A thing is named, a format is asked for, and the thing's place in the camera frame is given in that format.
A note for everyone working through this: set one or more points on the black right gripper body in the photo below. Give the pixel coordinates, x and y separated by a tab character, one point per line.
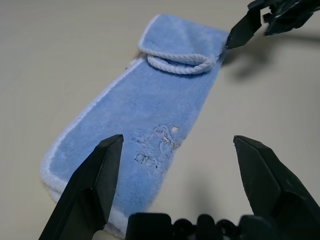
282	3

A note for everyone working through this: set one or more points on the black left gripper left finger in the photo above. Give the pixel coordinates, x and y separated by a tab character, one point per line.
95	180

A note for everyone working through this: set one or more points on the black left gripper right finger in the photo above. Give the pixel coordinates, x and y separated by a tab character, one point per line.
265	180

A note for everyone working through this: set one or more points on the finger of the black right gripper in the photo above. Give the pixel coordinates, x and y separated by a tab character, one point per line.
243	30
287	21

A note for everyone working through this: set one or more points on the light blue towel white trim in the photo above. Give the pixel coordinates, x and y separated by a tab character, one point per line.
150	105

